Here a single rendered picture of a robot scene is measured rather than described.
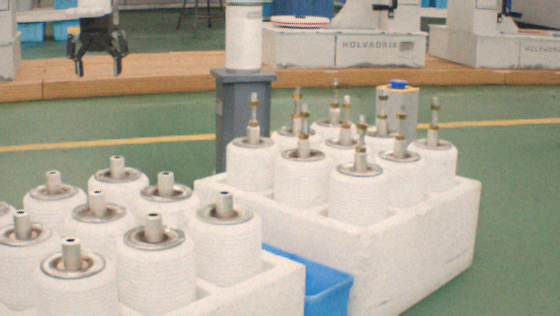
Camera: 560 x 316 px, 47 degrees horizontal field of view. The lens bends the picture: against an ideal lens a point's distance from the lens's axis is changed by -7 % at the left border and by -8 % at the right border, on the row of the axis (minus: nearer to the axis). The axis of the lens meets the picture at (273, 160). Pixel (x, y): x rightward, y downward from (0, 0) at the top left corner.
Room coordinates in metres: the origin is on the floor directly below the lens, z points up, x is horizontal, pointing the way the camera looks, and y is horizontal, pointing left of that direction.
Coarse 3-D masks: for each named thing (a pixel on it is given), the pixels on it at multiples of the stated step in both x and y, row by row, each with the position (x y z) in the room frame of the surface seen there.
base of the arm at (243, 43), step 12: (228, 12) 1.75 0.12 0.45; (240, 12) 1.73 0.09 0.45; (252, 12) 1.73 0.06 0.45; (228, 24) 1.75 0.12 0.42; (240, 24) 1.73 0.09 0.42; (252, 24) 1.73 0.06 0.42; (228, 36) 1.75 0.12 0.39; (240, 36) 1.73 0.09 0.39; (252, 36) 1.73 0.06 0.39; (228, 48) 1.75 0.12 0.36; (240, 48) 1.73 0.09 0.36; (252, 48) 1.73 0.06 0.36; (228, 60) 1.75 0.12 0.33; (240, 60) 1.73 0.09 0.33; (252, 60) 1.74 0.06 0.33; (228, 72) 1.74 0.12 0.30; (240, 72) 1.73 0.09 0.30; (252, 72) 1.74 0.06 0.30
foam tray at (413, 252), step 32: (256, 192) 1.16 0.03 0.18; (448, 192) 1.17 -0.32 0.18; (480, 192) 1.24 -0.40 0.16; (288, 224) 1.06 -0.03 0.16; (320, 224) 1.02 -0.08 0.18; (384, 224) 1.01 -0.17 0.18; (416, 224) 1.06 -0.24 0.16; (448, 224) 1.15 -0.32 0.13; (320, 256) 1.02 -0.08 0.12; (352, 256) 0.97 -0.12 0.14; (384, 256) 0.99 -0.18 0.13; (416, 256) 1.07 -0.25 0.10; (448, 256) 1.16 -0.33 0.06; (352, 288) 0.97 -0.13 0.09; (384, 288) 1.00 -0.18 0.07; (416, 288) 1.08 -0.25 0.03
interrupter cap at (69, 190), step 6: (42, 186) 0.94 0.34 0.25; (66, 186) 0.94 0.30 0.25; (72, 186) 0.94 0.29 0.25; (30, 192) 0.90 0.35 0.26; (36, 192) 0.91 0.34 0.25; (42, 192) 0.91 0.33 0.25; (66, 192) 0.91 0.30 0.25; (72, 192) 0.91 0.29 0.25; (78, 192) 0.92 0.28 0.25; (36, 198) 0.88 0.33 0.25; (42, 198) 0.88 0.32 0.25; (48, 198) 0.88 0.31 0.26; (54, 198) 0.88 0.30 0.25; (60, 198) 0.89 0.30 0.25; (66, 198) 0.89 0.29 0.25
